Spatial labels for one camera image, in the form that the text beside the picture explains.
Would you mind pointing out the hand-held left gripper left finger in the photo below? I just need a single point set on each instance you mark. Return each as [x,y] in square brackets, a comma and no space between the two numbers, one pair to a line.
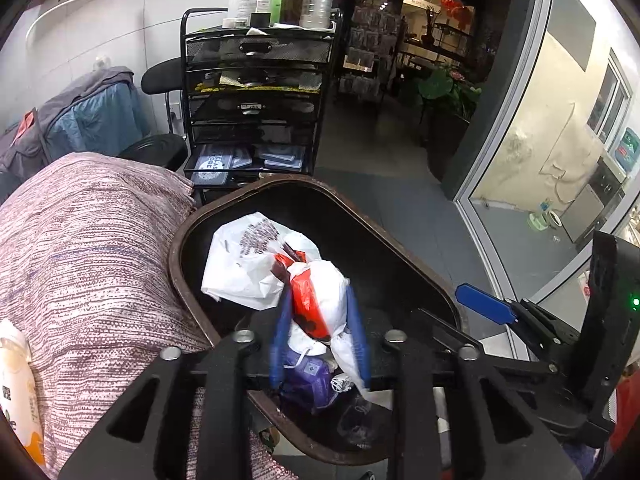
[280,340]

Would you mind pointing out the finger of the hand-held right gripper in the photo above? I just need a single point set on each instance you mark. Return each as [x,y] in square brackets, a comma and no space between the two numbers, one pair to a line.
[482,301]
[440,332]

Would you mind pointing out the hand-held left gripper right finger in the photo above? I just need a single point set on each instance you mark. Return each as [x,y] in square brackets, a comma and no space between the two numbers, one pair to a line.
[357,340]

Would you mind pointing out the white face mask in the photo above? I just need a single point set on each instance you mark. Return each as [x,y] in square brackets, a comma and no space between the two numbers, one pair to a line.
[306,344]

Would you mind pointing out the purple packet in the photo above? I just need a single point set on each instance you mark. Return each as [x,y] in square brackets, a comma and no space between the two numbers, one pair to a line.
[305,380]

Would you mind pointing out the orange white plastic bag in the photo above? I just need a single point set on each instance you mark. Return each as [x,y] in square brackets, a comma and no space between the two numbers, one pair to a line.
[320,285]

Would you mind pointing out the brown trash bin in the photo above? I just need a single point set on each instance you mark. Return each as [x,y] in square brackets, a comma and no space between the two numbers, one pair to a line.
[380,240]

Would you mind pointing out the white orange wipes packet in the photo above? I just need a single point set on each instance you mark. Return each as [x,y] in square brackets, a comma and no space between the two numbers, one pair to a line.
[17,385]

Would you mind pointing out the clear plastic wrapper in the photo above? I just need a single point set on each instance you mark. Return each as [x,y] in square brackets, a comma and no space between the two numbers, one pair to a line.
[355,415]

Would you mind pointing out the green bowl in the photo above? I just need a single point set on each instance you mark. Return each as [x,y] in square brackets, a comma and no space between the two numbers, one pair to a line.
[537,220]

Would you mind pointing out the blue white packet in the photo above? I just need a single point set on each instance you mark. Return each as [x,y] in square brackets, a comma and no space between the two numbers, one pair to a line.
[280,151]
[241,160]
[210,167]
[284,164]

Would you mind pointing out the glass door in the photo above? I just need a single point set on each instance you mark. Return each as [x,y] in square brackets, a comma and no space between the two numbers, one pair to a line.
[550,135]

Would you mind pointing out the purple striped blanket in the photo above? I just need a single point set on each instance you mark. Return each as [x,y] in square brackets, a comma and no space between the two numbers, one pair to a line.
[90,260]

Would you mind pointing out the green potted plant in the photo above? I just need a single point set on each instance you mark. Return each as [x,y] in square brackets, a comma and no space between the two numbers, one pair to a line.
[450,90]

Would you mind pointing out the black mesh drawer cart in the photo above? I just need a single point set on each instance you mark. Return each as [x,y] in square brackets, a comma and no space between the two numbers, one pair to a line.
[260,125]

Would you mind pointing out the display rack of packets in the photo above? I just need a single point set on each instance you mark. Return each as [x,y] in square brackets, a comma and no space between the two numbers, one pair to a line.
[365,55]

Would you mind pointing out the black stool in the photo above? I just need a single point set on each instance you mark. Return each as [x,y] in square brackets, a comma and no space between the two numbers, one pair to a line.
[162,75]

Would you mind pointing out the massage bed with blue cover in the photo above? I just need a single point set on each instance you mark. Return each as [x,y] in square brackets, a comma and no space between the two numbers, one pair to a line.
[95,115]

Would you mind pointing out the red hanging decoration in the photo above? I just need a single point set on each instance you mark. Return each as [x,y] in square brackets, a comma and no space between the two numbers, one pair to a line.
[455,7]

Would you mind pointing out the white paper sheet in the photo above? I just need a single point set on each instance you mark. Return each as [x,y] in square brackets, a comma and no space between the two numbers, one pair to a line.
[280,28]

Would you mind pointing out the grey sheet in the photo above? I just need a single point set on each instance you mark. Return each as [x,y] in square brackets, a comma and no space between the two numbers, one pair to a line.
[30,152]

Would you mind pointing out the red cloth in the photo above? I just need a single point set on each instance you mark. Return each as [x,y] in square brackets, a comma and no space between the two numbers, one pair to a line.
[26,125]

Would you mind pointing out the small white bottle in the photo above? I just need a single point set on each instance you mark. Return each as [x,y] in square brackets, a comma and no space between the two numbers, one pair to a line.
[262,7]

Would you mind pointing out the white floor lamp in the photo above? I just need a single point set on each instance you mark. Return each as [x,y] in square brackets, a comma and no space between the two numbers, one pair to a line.
[65,4]

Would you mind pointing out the white wall socket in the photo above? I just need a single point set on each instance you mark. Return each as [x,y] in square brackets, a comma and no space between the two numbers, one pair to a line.
[174,110]

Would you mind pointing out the white wall plug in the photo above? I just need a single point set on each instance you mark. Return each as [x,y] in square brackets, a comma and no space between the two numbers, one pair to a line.
[101,62]

